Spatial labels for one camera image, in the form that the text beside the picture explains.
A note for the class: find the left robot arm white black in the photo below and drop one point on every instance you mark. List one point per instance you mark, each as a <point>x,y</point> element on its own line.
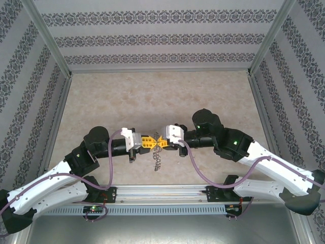
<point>38,185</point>

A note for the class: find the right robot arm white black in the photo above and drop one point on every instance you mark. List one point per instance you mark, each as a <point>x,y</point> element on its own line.
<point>274,167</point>

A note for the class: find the left circuit board green light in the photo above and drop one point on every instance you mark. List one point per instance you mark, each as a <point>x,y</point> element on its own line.
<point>93,209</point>

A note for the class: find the right circuit board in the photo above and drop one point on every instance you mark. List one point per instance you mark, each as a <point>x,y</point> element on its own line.
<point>233,208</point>

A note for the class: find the steel sheet panel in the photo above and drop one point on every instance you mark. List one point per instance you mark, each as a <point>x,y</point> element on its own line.
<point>162,230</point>

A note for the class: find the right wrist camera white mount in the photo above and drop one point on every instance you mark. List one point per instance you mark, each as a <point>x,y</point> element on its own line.
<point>174,134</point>

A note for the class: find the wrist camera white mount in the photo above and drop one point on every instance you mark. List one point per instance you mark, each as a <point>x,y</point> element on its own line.
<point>128,137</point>
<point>174,134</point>

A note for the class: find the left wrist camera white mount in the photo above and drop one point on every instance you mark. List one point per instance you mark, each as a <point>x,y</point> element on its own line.
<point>128,137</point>

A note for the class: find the aluminium left side rail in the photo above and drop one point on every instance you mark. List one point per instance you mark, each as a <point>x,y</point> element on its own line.
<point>59,117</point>

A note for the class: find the aluminium mounting rail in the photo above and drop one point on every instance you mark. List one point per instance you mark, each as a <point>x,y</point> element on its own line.
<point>162,193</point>

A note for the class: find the aluminium right side rail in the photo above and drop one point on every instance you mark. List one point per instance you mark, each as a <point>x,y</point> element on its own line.
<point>264,114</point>

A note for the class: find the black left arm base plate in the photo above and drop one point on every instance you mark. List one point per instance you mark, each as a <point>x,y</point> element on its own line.
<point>110,194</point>

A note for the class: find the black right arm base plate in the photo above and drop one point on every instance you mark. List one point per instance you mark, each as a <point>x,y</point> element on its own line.
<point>214,194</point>

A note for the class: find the aluminium back frame bar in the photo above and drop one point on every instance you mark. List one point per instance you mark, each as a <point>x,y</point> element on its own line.
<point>160,71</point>

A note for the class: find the aluminium right corner post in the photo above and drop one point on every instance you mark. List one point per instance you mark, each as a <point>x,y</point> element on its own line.
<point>271,38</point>

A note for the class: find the aluminium corner post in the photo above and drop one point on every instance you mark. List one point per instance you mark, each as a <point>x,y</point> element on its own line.
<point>48,38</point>
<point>271,38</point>

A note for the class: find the aluminium left corner post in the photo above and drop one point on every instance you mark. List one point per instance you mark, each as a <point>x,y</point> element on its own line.
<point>48,38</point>

